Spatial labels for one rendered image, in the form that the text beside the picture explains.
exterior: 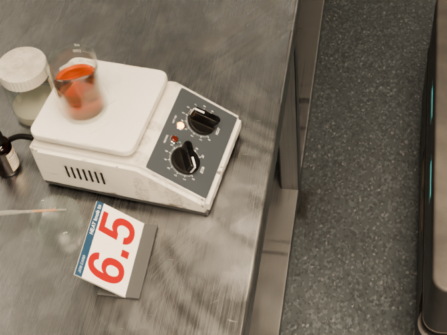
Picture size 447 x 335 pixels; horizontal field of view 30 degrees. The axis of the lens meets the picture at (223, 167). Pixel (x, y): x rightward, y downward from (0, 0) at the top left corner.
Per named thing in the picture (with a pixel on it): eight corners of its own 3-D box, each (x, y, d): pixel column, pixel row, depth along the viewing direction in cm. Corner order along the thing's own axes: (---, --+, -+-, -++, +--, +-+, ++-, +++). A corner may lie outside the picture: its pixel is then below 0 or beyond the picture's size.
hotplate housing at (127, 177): (243, 130, 97) (238, 82, 91) (209, 221, 90) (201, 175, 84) (70, 100, 103) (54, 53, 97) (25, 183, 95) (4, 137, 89)
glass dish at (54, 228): (24, 230, 91) (18, 219, 90) (60, 197, 94) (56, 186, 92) (57, 256, 89) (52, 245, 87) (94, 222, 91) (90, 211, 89)
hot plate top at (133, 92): (171, 76, 93) (169, 70, 92) (132, 159, 86) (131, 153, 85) (72, 60, 96) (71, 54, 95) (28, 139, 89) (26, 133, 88)
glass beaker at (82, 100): (51, 119, 90) (31, 66, 83) (80, 86, 92) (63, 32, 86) (96, 137, 87) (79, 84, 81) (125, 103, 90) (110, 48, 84)
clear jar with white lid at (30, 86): (25, 136, 100) (6, 90, 94) (7, 106, 103) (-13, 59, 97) (71, 114, 101) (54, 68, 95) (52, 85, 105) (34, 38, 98)
